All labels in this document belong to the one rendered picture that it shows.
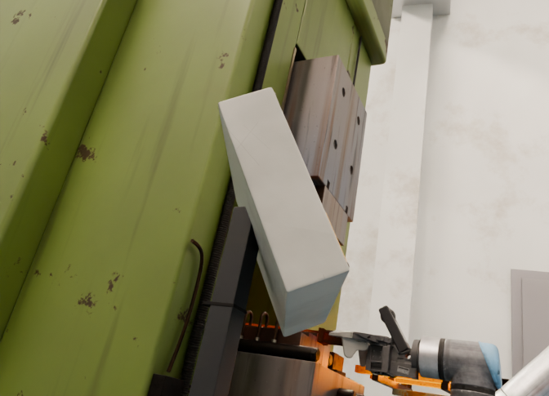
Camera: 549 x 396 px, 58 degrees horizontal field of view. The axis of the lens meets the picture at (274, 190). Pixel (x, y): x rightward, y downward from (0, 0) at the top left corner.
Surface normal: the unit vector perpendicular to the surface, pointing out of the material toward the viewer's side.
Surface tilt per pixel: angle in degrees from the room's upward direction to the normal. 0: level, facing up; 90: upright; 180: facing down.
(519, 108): 90
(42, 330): 90
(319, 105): 90
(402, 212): 90
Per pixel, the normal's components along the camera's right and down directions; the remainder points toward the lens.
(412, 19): -0.27, -0.45
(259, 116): 0.00, -0.42
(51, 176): 0.89, -0.03
